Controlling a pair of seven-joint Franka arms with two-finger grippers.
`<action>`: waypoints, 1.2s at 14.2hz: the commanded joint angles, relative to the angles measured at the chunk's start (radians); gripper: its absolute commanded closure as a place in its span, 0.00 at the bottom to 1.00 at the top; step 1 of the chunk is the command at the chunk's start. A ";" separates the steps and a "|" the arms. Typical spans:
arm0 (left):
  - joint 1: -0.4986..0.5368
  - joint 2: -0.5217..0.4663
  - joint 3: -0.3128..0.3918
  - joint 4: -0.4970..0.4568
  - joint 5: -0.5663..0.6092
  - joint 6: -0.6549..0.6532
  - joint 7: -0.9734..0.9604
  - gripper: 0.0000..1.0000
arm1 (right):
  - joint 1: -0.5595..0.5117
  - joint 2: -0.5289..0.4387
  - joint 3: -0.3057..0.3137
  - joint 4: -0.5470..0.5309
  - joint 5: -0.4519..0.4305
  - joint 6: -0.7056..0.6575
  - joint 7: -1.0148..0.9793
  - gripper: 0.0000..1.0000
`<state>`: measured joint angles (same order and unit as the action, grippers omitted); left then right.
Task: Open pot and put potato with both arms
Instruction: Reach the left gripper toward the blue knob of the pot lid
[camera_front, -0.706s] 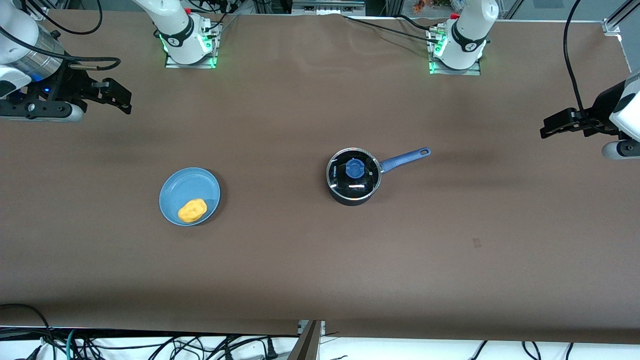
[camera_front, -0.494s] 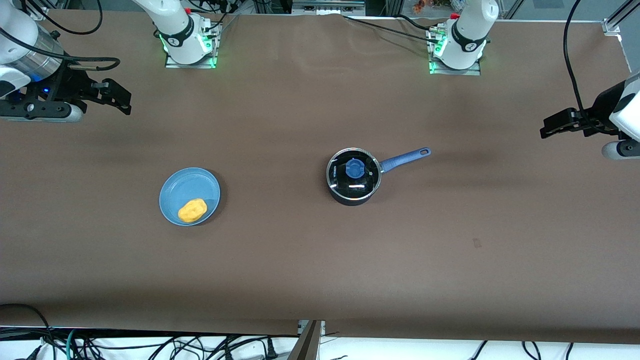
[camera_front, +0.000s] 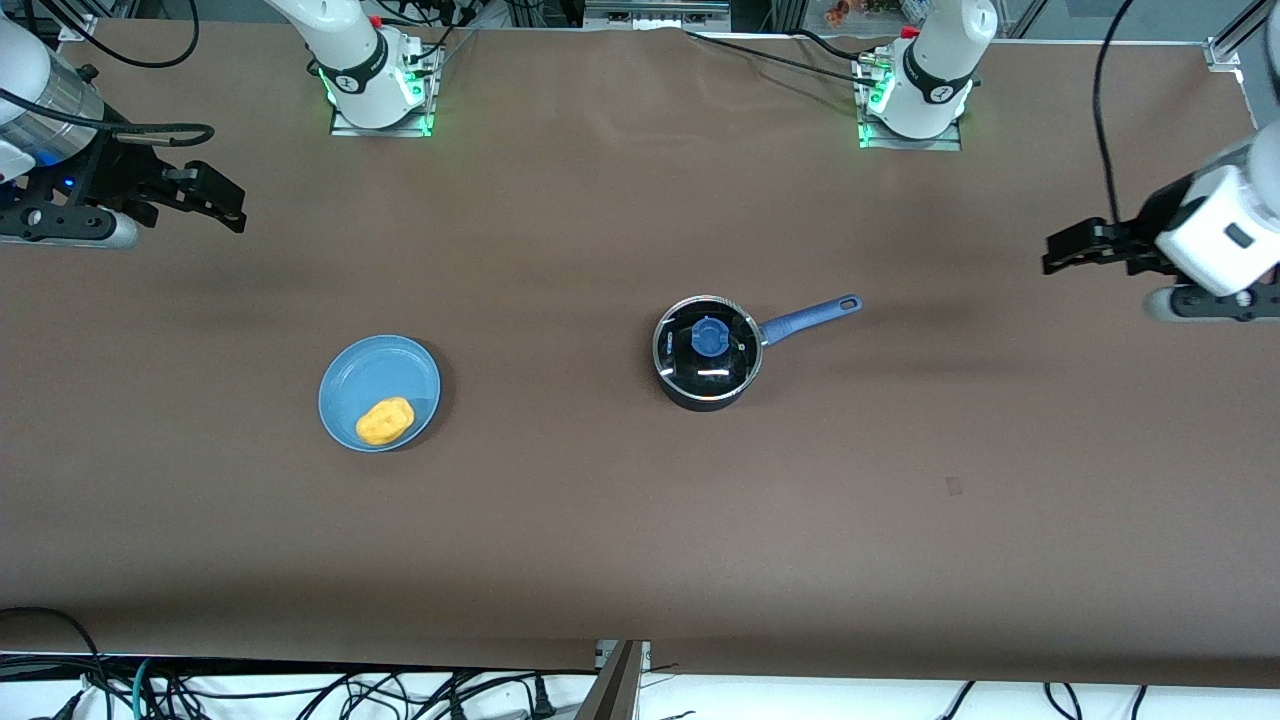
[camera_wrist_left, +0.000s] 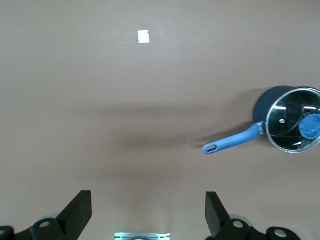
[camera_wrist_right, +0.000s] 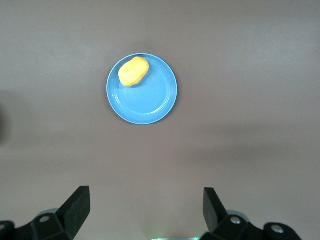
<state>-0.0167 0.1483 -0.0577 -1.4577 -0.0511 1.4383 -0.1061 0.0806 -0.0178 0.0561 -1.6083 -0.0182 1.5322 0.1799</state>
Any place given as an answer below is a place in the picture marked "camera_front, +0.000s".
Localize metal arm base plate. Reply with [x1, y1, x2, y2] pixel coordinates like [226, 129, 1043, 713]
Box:
[856, 55, 964, 152]
[329, 38, 438, 139]

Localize aluminium frame bar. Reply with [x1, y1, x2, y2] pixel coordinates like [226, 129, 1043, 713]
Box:
[584, 0, 732, 31]

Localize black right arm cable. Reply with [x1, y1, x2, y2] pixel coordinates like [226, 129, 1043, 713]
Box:
[55, 0, 201, 71]

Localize aluminium profile post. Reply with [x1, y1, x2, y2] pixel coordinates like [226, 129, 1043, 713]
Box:
[574, 640, 653, 720]

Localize black cable on table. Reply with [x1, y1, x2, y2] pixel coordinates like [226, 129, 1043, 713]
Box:
[685, 28, 873, 83]

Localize dark pot with blue handle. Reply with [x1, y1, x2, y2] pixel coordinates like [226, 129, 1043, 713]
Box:
[652, 293, 863, 412]

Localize glass lid with blue knob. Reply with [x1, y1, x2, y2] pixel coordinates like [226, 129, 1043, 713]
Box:
[653, 297, 764, 403]

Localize blue round plate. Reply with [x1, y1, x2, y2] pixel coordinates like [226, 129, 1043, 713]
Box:
[318, 334, 442, 453]

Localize yellow potato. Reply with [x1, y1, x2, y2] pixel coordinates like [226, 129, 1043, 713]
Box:
[356, 397, 416, 447]

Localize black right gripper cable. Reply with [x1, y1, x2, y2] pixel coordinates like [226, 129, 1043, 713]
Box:
[0, 88, 217, 148]

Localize black cable with plug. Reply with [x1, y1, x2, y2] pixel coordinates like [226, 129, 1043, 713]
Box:
[300, 668, 599, 720]

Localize black looped floor cable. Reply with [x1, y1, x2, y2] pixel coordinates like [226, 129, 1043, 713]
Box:
[0, 606, 113, 720]

